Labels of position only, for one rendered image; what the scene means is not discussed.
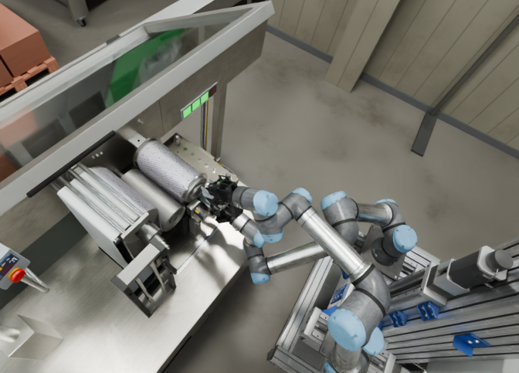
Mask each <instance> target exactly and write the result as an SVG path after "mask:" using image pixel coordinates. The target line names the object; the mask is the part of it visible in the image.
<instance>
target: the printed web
mask: <svg viewBox="0 0 519 373"><path fill-rule="evenodd" d="M137 164H138V167H139V168H140V170H141V172H142V173H143V174H144V175H146V176H147V177H148V178H150V179H151V180H152V181H153V182H154V183H155V184H157V185H158V186H159V187H161V188H162V189H164V190H165V191H166V192H167V193H168V194H169V195H171V196H172V197H173V198H175V199H176V200H177V201H178V202H180V203H181V196H182V194H183V192H184V190H185V189H186V188H187V186H188V185H189V184H190V182H191V181H192V180H193V179H194V178H195V177H197V176H198V175H200V174H201V173H200V172H199V171H197V170H196V169H195V168H193V167H192V166H191V165H190V164H189V163H187V162H186V161H184V160H183V159H182V158H180V157H179V156H177V154H175V153H174V152H173V151H171V150H170V149H169V148H167V147H166V146H164V145H163V144H162V143H161V142H160V141H152V142H151V143H150V144H148V145H147V146H146V147H145V148H144V149H143V150H142V151H141V153H140V154H139V156H138V159H137ZM93 171H94V172H95V173H97V174H98V175H99V176H100V177H101V178H102V179H103V180H105V181H106V182H107V183H108V184H110V185H111V186H112V187H114V188H115V189H116V190H117V191H119V192H120V193H121V194H122V195H123V196H124V197H125V198H127V199H128V200H129V201H130V202H132V203H133V204H134V205H136V206H137V207H138V208H139V209H140V210H141V211H142V212H143V213H145V212H148V211H150V210H153V209H155V210H156V211H157V213H158V214H157V218H156V219H155V221H154V224H155V225H156V226H157V227H158V228H159V229H161V230H162V231H164V230H163V229H162V227H161V220H160V216H159V211H158V209H156V208H155V207H154V206H153V205H152V204H151V203H150V202H148V201H147V200H146V199H145V198H143V197H142V196H141V195H139V194H138V193H137V192H136V191H135V190H133V189H132V188H131V187H130V186H129V185H127V184H126V183H125V182H124V181H122V180H121V179H120V178H118V177H117V176H116V175H115V174H114V173H113V172H112V171H110V170H109V169H108V168H95V169H93ZM182 205H183V204H182ZM183 206H184V207H185V205H183ZM121 235H122V234H120V235H119V236H118V238H120V242H119V243H118V244H117V245H115V244H114V245H115V246H116V247H117V249H118V251H119V252H120V254H121V255H122V257H123V258H124V259H125V260H126V261H127V262H128V263H129V264H130V263H131V262H132V261H133V260H134V257H133V255H132V254H131V251H130V250H129V249H128V247H127V245H126V243H125V241H123V240H122V238H121V237H120V236H121Z"/></svg>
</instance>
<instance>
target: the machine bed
mask: <svg viewBox="0 0 519 373"><path fill-rule="evenodd" d="M215 219H216V215H212V214H209V216H208V217H207V218H206V219H205V220H202V222H201V230H203V231H204V232H205V235H204V236H203V237H202V238H201V239H200V240H199V241H198V240H197V239H195V238H194V237H193V236H191V235H190V234H189V233H187V234H186V235H185V236H184V235H183V234H182V233H181V232H179V231H178V230H177V229H176V228H175V227H173V228H172V229H170V230H168V231H167V232H165V231H162V233H161V237H162V238H164V239H165V242H167V243H168V245H169V247H170V249H169V250H168V251H167V254H168V258H169V261H170V264H171V265H172V266H173V267H174V268H176V269H178V268H179V267H180V265H181V264H183V262H184V261H185V260H186V259H187V258H188V257H189V256H190V255H191V254H192V252H193V251H194V250H195V249H196V248H197V247H198V246H199V245H200V243H201V242H202V241H203V240H204V239H205V238H206V237H207V236H208V234H209V233H210V232H211V231H212V230H213V229H214V228H215V227H216V226H217V225H218V223H217V221H216V220H215ZM189 232H190V231H189ZM243 238H244V236H243V235H242V234H241V233H239V232H238V231H235V229H234V228H233V227H232V225H230V224H229V222H226V223H225V224H224V225H223V226H222V227H221V228H220V230H219V231H218V232H217V233H216V234H215V235H214V236H213V237H212V238H211V239H210V240H209V241H208V242H207V244H206V245H205V246H204V247H203V248H202V249H201V251H200V252H199V253H198V254H197V255H196V256H195V257H194V259H193V260H192V261H191V262H190V263H189V264H188V265H187V266H186V267H185V268H184V269H183V270H182V271H181V273H180V274H179V275H178V276H176V275H174V274H173V275H174V278H175V283H176V288H175V289H174V290H173V289H172V291H171V292H170V293H169V295H167V296H166V298H165V299H164V300H163V301H162V302H161V303H160V304H159V306H158V307H157V308H156V309H155V310H154V312H153V313H152V315H151V316H150V318H148V317H147V316H146V315H145V314H143V313H142V312H141V311H140V310H139V309H138V308H137V307H136V306H135V305H134V304H133V303H132V302H131V301H130V300H129V299H128V298H127V297H126V296H125V295H124V294H123V293H122V292H121V291H120V290H119V289H118V288H117V287H116V286H115V285H114V284H113V283H112V282H111V281H110V280H111V279H112V278H113V277H114V276H115V275H116V276H117V275H118V274H119V273H120V272H121V271H122V270H123V269H122V268H121V267H120V266H118V265H117V264H116V263H115V262H114V261H113V260H112V259H111V258H110V257H109V256H108V255H106V254H105V253H104V252H103V251H102V250H101V249H99V248H98V247H99V246H98V244H97V243H96V242H95V240H94V239H93V238H92V237H91V235H90V234H89V233H87V234H86V235H85V236H84V237H83V238H82V239H81V240H80V241H79V242H77V243H76V244H75V245H74V246H73V247H72V248H70V249H69V250H68V251H67V252H66V253H64V254H63V255H62V256H61V257H60V258H59V259H58V260H57V261H55V263H54V264H52V265H51V266H50V267H49V268H48V269H47V270H45V271H44V272H43V273H42V274H41V275H40V276H38V278H40V279H41V281H42V282H44V284H45V285H47V286H48V287H49V292H48V293H43V292H42V291H41V290H38V289H36V288H35V287H32V286H30V285H28V286H27V287H26V288H25V289H24V290H23V291H22V292H20V293H19V294H18V295H17V296H16V297H14V298H13V299H12V300H11V301H10V302H9V303H7V304H6V305H5V306H4V307H3V308H2V309H1V310H0V324H1V325H5V324H6V323H7V322H8V321H9V320H10V319H12V318H13V317H14V316H15V315H16V314H19V315H22V316H24V317H28V318H32V319H34V320H38V321H42V322H44V323H47V324H49V325H50V326H51V327H52V328H53V329H54V330H55V331H56V332H57V333H58V334H59V335H60V336H62V337H63V341H62V342H61V343H60V344H59V345H58V346H57V347H56V348H55V349H54V350H53V351H52V352H51V353H50V354H49V355H48V356H47V357H46V358H45V359H44V360H38V359H27V358H8V357H7V356H6V355H5V354H4V352H3V351H2V350H1V349H0V373H158V371H159V370H160V369H161V367H162V366H163V365H164V363H165V362H166V361H167V360H168V359H169V358H170V356H171V355H172V354H173V352H174V351H175V350H176V348H177V347H178V346H179V345H180V343H181V342H182V341H183V340H184V339H185V337H186V336H187V335H188V333H189V332H190V331H191V329H192V328H193V327H194V326H195V325H196V324H197V322H198V321H199V320H200V318H201V317H202V316H203V314H204V313H205V312H206V311H207V310H208V308H209V307H210V306H211V305H212V303H213V302H214V301H215V299H216V298H217V297H218V295H219V294H220V293H221V292H222V291H223V290H224V288H225V287H226V286H227V284H228V283H229V282H230V280H231V279H232V278H233V277H234V276H235V275H236V273H237V272H238V271H239V269H240V268H241V267H242V265H243V264H244V263H245V261H247V257H246V251H245V250H244V248H243ZM126 245H127V247H128V249H129V250H130V251H131V254H132V255H133V257H134V258H136V257H137V256H138V255H139V254H140V253H141V252H142V251H143V250H144V249H145V248H146V247H147V246H148V245H147V244H146V243H145V242H143V241H142V240H141V239H138V240H137V241H135V242H133V243H129V244H127V243H126Z"/></svg>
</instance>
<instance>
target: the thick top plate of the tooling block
mask: <svg viewBox="0 0 519 373"><path fill-rule="evenodd" d="M176 134H178V133H175V134H174V135H173V136H171V137H170V138H169V139H168V140H166V142H164V143H163V145H164V146H166V147H167V148H169V149H170V150H171V151H173V152H174V153H175V154H177V156H179V157H180V158H182V159H183V160H184V161H186V162H187V163H189V164H190V165H191V166H192V167H193V168H195V169H196V170H197V171H199V172H200V173H206V174H207V175H208V177H207V181H206V184H205V187H208V185H209V184H210V182H209V179H210V178H211V179H212V180H213V181H217V180H218V179H219V176H218V175H223V176H225V175H226V173H230V172H229V171H227V170H226V169H225V168H224V167H223V166H221V165H220V164H218V163H217V162H216V161H214V160H213V159H211V158H210V157H209V156H208V155H207V154H205V153H204V152H202V151H200V150H199V149H198V148H197V147H196V146H194V145H193V144H191V143H190V142H189V141H187V140H186V139H184V138H183V137H182V136H181V135H180V134H178V135H179V136H180V138H181V143H180V144H175V143H174V138H175V135H176ZM230 174H231V176H232V180H231V181H234V182H235V183H236V184H237V185H238V182H239V179H238V178H237V177H236V176H235V175H233V174H232V173H230Z"/></svg>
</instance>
